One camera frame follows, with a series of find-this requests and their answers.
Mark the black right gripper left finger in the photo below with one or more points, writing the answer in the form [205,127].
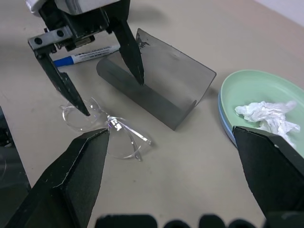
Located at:
[69,180]

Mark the white crumpled tissue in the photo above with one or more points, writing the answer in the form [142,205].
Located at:
[263,112]

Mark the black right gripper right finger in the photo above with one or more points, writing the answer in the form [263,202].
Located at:
[273,171]

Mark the blue and white marker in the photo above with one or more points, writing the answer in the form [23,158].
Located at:
[65,61]

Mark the green plate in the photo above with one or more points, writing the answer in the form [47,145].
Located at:
[251,88]

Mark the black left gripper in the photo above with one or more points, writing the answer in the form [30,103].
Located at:
[83,26]

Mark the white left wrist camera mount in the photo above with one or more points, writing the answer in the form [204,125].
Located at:
[78,6]

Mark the clear plastic glasses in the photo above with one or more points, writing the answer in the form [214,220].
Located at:
[115,124]

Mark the grey open glasses case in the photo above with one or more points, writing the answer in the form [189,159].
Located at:
[145,99]

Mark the blue plate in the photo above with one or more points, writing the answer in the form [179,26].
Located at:
[225,124]

